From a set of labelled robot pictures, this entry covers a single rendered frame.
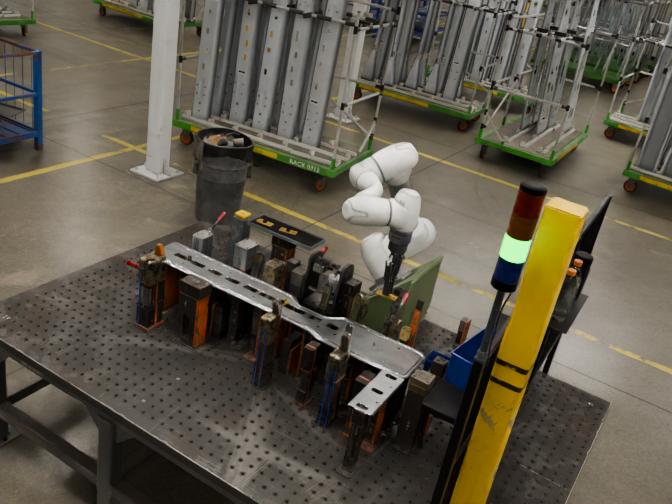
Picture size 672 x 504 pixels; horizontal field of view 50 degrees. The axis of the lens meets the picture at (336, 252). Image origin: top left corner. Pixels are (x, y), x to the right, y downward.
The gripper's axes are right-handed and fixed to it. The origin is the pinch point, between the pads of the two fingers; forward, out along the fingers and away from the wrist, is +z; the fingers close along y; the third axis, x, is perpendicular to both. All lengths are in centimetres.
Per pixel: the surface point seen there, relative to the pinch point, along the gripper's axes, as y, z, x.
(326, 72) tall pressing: -384, 25, -254
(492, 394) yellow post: 53, -10, 60
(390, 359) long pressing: 4.3, 28.7, 9.5
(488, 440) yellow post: 54, 6, 63
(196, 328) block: 20, 47, -77
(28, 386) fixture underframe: 46, 106, -156
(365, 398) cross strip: 33.9, 28.5, 13.5
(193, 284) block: 20, 26, -81
